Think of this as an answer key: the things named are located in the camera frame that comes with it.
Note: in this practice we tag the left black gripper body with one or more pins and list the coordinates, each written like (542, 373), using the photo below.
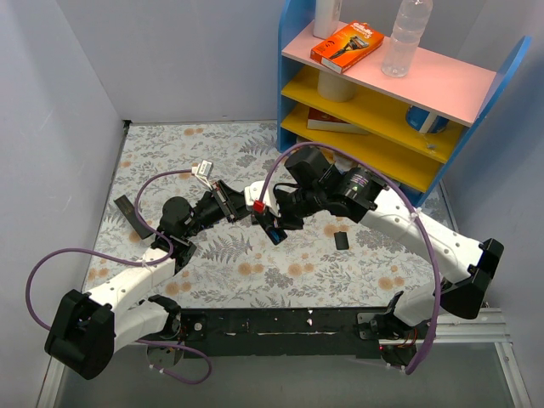
(229, 201)

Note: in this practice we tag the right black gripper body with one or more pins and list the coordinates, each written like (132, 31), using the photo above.
(285, 218)

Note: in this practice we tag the black remote control body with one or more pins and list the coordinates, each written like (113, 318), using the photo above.
(268, 223)

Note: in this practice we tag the blue battery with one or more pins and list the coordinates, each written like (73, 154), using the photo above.
(279, 235)

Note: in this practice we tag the small black battery door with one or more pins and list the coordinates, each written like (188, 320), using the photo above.
(341, 240)

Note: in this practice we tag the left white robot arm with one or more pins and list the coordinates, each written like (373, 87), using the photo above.
(90, 327)

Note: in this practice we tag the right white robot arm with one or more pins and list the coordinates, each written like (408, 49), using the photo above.
(466, 266)

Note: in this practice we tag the red white book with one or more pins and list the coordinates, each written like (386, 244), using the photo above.
(319, 120)

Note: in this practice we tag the black battery cover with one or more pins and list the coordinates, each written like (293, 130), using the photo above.
(127, 209)

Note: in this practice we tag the floral table mat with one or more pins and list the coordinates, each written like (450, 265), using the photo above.
(235, 265)

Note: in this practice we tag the white paper roll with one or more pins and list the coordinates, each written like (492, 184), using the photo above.
(334, 88)

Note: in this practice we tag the blue shelf unit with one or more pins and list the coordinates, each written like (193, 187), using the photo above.
(461, 92)

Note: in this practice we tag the orange razor box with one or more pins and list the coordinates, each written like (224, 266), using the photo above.
(347, 47)

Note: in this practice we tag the white bottle on shelf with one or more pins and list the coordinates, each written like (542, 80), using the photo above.
(326, 17)

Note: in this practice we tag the clear plastic bottle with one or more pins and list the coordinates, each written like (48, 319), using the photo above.
(410, 24)

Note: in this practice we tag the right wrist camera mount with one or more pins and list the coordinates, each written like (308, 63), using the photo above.
(255, 192)

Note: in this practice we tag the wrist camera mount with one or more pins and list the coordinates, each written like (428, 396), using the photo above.
(202, 172)
(255, 192)

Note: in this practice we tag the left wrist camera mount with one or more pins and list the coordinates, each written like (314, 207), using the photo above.
(202, 172)

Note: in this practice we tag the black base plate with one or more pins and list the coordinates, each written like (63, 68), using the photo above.
(348, 331)

